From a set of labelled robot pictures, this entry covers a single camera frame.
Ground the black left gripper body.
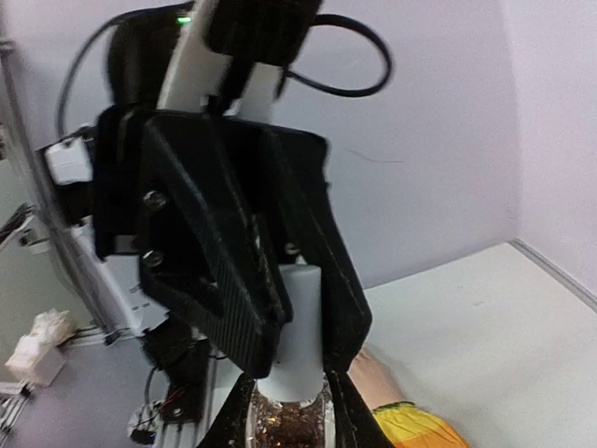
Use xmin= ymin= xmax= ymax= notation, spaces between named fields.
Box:
xmin=92 ymin=106 xmax=327 ymax=261

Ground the black left camera cable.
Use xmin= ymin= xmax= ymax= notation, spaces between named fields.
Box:
xmin=279 ymin=13 xmax=396 ymax=99

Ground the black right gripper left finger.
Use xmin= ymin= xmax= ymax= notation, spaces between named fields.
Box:
xmin=200 ymin=373 xmax=255 ymax=448

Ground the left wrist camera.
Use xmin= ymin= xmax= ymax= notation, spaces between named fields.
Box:
xmin=157 ymin=1 xmax=322 ymax=123

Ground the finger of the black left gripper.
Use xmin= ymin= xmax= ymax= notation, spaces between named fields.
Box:
xmin=265 ymin=134 xmax=372 ymax=371
xmin=138 ymin=113 xmax=293 ymax=378

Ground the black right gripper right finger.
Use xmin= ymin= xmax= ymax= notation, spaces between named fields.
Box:
xmin=326 ymin=371 xmax=394 ymax=448

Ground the white nail polish cap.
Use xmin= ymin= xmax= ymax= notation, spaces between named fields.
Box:
xmin=257 ymin=264 xmax=324 ymax=402

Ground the clear glitter nail polish bottle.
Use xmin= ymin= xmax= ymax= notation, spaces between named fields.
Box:
xmin=245 ymin=388 xmax=336 ymax=448

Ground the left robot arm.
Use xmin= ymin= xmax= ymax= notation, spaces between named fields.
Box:
xmin=57 ymin=106 xmax=371 ymax=423

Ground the mannequin hand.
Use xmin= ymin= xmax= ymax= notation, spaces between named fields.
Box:
xmin=348 ymin=348 xmax=406 ymax=411

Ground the rainbow striped sleeve cloth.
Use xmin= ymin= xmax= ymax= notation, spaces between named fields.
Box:
xmin=372 ymin=401 xmax=470 ymax=448

